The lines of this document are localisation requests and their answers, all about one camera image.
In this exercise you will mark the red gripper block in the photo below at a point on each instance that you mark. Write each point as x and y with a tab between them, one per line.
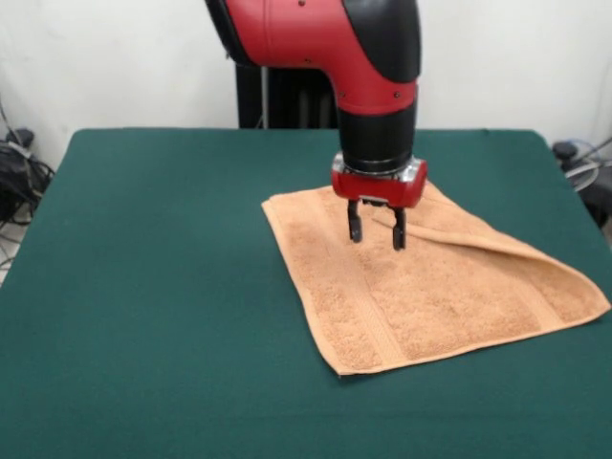
378	189

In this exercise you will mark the tan terry towel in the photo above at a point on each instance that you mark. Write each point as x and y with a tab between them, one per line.
430	296

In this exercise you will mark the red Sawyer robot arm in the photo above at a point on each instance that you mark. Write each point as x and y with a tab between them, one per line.
344	48

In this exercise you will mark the dark green table cloth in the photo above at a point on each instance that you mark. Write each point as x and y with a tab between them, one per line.
143	311

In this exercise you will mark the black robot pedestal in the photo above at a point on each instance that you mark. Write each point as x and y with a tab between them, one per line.
287	100

